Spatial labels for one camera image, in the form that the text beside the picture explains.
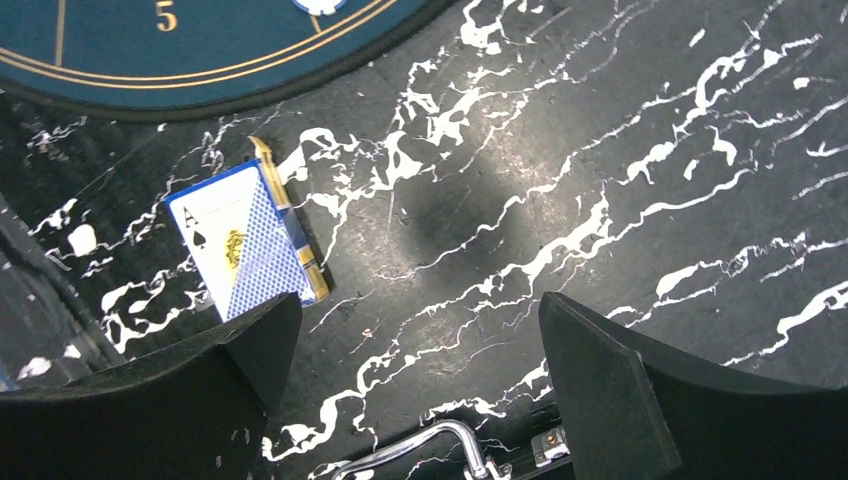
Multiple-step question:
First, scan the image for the playing card deck box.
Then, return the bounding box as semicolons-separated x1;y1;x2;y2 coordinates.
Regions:
165;137;330;322

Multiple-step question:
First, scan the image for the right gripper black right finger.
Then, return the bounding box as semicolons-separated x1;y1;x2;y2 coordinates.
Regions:
538;292;847;479

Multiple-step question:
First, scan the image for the round dark blue poker mat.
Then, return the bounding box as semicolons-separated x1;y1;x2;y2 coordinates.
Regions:
1;1;448;123

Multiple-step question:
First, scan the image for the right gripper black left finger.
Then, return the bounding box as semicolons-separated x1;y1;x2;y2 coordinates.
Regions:
1;294;302;479

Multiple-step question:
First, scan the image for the white chip mat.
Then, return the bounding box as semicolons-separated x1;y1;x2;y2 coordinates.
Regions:
291;0;347;16

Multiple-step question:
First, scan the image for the black poker chip case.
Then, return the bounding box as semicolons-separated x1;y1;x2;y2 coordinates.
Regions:
0;192;578;480

